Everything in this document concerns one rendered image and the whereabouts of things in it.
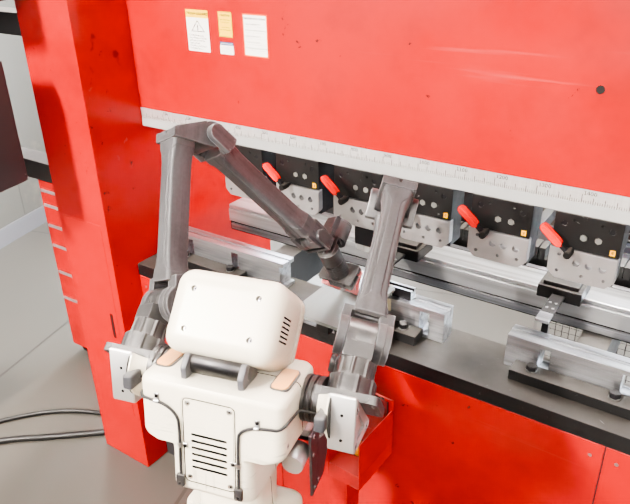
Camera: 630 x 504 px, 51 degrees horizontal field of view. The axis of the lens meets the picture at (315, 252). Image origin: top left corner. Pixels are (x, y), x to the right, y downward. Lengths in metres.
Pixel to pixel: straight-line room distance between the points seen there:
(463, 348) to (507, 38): 0.83
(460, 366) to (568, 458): 0.34
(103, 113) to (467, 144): 1.14
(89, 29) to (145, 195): 0.57
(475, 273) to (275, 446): 1.10
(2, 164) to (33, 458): 1.36
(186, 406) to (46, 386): 2.26
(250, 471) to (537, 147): 0.92
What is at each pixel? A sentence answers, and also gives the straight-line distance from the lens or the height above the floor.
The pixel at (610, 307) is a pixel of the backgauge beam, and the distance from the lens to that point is 2.00.
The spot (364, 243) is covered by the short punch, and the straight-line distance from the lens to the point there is 1.91.
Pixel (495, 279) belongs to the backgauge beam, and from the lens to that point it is 2.06.
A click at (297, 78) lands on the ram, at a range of 1.84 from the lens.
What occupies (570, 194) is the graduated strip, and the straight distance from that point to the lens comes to 1.60.
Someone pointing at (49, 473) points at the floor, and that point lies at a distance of 2.97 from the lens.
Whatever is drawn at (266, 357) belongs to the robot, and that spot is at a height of 1.29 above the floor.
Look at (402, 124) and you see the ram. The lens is 1.70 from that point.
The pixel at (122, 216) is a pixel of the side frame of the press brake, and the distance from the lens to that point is 2.32.
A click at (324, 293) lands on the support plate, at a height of 1.00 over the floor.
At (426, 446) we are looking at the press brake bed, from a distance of 1.99.
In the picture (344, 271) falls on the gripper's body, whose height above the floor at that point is 1.11.
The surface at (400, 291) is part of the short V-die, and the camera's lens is 1.91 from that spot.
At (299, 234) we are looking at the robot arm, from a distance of 1.64.
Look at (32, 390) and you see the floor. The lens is 3.43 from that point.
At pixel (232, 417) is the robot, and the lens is 1.17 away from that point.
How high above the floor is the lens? 1.95
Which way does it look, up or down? 27 degrees down
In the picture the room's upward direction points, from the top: 1 degrees counter-clockwise
